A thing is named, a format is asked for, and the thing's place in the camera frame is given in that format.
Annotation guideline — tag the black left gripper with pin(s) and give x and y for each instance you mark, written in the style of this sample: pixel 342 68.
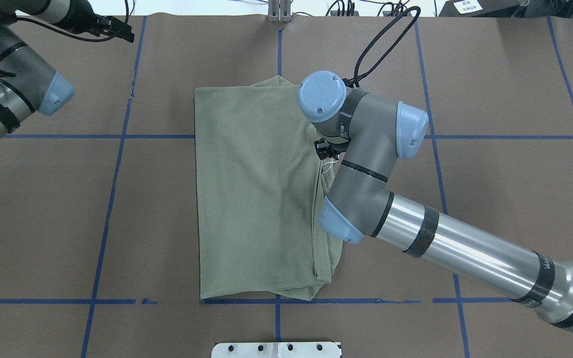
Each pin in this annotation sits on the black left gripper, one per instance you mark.
pixel 74 13

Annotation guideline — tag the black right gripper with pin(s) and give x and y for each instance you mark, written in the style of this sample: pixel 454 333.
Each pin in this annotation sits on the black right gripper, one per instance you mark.
pixel 322 148

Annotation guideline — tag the olive green long-sleeve shirt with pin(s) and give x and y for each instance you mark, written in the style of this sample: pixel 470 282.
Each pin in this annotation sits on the olive green long-sleeve shirt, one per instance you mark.
pixel 259 194

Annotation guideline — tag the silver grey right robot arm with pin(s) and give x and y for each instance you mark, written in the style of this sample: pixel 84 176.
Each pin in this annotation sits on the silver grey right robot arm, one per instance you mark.
pixel 373 133

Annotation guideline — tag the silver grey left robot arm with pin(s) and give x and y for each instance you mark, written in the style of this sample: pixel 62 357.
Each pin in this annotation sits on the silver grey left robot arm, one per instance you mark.
pixel 28 83

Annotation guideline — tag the white paper hang tag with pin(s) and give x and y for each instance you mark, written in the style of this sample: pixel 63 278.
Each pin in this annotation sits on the white paper hang tag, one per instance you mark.
pixel 328 166

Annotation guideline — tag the dark box with white label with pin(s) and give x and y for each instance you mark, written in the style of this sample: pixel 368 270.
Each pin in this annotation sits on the dark box with white label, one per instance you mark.
pixel 479 8

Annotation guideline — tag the aluminium frame post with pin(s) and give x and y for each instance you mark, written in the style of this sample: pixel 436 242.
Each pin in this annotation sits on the aluminium frame post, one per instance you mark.
pixel 279 11

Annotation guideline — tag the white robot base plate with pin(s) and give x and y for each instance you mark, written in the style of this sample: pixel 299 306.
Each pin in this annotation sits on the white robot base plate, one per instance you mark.
pixel 278 350

